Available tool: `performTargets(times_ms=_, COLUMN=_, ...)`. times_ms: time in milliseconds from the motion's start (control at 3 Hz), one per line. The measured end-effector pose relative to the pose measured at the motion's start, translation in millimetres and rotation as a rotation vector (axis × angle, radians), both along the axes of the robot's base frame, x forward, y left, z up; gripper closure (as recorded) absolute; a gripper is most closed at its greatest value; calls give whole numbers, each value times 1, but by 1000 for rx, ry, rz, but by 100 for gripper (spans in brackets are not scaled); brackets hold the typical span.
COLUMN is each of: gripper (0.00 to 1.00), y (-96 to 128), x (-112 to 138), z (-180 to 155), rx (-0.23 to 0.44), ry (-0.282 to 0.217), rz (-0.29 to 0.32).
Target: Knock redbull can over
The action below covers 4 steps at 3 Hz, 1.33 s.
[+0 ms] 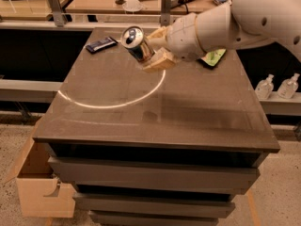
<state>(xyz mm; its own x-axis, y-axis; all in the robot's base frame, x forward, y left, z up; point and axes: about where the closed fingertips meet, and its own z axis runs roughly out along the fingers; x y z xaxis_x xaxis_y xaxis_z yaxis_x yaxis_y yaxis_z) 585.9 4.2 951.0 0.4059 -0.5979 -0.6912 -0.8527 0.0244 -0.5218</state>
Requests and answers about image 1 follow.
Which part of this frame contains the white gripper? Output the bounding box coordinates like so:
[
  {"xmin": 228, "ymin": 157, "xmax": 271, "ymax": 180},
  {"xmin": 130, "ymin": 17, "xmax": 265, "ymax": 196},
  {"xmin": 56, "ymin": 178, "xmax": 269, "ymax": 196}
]
[{"xmin": 142, "ymin": 13, "xmax": 206, "ymax": 73}]

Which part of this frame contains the red bull can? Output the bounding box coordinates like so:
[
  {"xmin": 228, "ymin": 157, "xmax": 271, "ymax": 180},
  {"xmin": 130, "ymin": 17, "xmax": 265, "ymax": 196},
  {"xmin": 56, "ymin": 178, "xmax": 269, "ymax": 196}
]
[{"xmin": 120, "ymin": 26, "xmax": 154, "ymax": 63}]

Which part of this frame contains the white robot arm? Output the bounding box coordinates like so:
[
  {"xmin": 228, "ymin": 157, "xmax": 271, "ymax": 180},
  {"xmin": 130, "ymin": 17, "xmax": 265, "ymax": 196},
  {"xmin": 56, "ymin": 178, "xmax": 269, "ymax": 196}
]
[{"xmin": 142, "ymin": 0, "xmax": 301, "ymax": 73}]

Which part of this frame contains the clear plastic lid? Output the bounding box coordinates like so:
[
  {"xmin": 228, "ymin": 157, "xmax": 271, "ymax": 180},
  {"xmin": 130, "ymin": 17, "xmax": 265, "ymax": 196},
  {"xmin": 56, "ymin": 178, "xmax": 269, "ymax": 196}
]
[{"xmin": 122, "ymin": 0, "xmax": 143, "ymax": 12}]

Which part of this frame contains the green chip bag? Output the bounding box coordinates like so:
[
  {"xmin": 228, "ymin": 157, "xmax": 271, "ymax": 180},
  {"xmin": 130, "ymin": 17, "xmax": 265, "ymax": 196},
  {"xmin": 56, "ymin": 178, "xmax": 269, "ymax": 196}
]
[{"xmin": 199, "ymin": 49, "xmax": 226, "ymax": 68}]

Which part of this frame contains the dark wrapped candy bar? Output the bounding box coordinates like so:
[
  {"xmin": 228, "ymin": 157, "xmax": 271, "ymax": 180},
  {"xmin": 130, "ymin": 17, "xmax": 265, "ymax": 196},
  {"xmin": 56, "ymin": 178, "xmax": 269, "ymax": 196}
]
[{"xmin": 85, "ymin": 37, "xmax": 119, "ymax": 54}]

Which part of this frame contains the grey drawer cabinet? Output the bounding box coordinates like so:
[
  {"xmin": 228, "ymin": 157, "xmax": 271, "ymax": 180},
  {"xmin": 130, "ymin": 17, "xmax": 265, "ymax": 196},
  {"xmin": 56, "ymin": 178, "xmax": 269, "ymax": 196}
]
[{"xmin": 32, "ymin": 27, "xmax": 281, "ymax": 226}]

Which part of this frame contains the left hand sanitizer bottle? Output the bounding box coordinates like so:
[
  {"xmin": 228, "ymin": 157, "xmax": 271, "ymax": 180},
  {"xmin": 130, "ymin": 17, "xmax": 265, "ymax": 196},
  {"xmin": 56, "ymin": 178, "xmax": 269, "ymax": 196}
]
[{"xmin": 255, "ymin": 74, "xmax": 274, "ymax": 100}]

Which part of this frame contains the hand sanitizer bottle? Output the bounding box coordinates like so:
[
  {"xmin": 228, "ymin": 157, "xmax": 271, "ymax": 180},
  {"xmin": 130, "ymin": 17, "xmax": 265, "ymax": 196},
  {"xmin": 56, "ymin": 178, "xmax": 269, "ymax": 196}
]
[
  {"xmin": 277, "ymin": 73, "xmax": 300, "ymax": 99},
  {"xmin": 255, "ymin": 74, "xmax": 274, "ymax": 100}
]

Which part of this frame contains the right hand sanitizer bottle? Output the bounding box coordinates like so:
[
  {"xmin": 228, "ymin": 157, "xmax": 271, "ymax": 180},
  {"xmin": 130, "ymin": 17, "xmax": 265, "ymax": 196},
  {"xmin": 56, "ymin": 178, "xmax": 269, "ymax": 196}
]
[{"xmin": 277, "ymin": 73, "xmax": 300, "ymax": 99}]

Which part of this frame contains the cardboard box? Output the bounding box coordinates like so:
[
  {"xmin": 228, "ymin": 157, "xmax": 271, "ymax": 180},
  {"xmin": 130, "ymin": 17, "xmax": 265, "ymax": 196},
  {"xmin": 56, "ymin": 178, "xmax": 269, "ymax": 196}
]
[{"xmin": 4, "ymin": 121, "xmax": 75, "ymax": 218}]

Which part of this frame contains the middle metal bracket post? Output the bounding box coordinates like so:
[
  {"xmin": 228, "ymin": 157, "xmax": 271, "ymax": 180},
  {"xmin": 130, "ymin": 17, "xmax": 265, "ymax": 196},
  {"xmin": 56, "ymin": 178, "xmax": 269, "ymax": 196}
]
[{"xmin": 160, "ymin": 0, "xmax": 171, "ymax": 26}]

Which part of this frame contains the metal bracket post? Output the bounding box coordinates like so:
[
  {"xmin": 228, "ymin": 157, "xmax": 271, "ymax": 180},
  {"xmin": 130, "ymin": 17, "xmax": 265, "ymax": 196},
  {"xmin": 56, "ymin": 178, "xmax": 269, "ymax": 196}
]
[
  {"xmin": 160, "ymin": 0, "xmax": 171, "ymax": 26},
  {"xmin": 47, "ymin": 0, "xmax": 67, "ymax": 27}
]

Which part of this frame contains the left metal bracket post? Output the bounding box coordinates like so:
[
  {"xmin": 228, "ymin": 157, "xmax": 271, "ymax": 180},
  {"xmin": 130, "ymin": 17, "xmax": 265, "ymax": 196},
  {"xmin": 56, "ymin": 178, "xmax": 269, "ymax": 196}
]
[{"xmin": 47, "ymin": 0, "xmax": 67, "ymax": 27}]

